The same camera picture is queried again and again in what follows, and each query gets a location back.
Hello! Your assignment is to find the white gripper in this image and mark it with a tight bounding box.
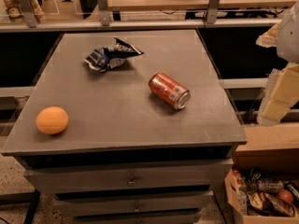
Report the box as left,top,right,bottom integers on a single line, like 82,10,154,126
256,1,299,126

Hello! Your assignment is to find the red coke can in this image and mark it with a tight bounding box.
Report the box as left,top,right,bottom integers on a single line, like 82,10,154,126
149,73,191,110

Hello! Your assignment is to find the cardboard box of snacks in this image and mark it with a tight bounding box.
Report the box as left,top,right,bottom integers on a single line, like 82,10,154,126
225,166,299,224

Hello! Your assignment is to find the crumpled blue chip bag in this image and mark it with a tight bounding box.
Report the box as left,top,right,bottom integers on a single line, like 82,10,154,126
85,37,143,73

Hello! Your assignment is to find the grey drawer cabinet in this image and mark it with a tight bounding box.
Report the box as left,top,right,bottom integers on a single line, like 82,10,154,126
3,30,246,224

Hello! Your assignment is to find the top drawer knob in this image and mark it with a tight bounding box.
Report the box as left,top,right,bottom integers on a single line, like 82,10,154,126
127,176,137,187

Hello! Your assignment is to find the drawer knob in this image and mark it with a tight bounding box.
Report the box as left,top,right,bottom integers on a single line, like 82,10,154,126
134,204,141,212
127,176,137,187

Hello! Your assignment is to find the orange fruit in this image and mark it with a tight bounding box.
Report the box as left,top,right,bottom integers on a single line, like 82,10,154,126
36,106,69,134

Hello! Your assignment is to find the right metal railing bracket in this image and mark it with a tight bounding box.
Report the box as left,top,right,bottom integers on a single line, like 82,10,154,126
205,0,220,24

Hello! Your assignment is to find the metal railing bracket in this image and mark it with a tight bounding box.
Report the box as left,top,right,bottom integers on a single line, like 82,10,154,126
18,0,38,28
205,0,220,24
97,0,110,26

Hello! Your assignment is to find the middle metal railing bracket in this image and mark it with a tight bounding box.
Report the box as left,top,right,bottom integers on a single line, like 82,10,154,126
97,0,110,26

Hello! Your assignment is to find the left metal railing bracket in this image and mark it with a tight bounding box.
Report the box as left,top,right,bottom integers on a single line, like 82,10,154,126
18,0,38,28

